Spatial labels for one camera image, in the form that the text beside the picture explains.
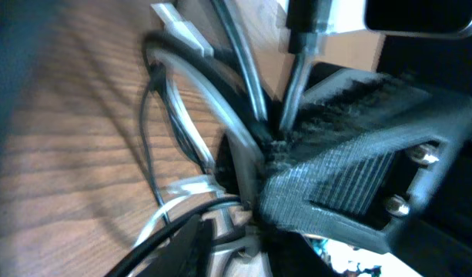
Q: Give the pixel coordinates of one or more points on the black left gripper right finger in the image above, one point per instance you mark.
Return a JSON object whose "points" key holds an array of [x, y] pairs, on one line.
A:
{"points": [[289, 255]]}

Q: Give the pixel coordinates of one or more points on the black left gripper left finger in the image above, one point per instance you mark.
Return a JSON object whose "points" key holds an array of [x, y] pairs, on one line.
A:
{"points": [[187, 255]]}

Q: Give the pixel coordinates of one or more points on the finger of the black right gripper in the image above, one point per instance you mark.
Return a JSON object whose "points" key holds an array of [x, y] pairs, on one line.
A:
{"points": [[350, 116], [365, 186]]}

